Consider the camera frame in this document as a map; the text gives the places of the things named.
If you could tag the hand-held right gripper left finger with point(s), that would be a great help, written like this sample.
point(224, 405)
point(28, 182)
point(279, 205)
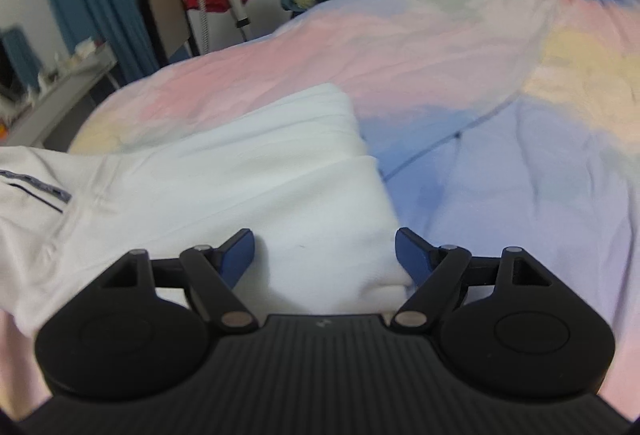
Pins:
point(238, 259)

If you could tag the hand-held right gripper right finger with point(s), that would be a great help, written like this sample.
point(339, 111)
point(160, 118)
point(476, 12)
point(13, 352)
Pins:
point(413, 256)

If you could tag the white knit garment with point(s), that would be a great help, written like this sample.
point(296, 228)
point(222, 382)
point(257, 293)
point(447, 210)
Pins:
point(275, 175)

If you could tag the pastel bed blanket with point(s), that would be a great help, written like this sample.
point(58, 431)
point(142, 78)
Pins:
point(500, 190)

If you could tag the white side desk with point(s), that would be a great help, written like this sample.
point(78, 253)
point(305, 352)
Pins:
point(55, 90)

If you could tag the flat cardboard piece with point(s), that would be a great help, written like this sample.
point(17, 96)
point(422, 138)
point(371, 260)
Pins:
point(162, 10)

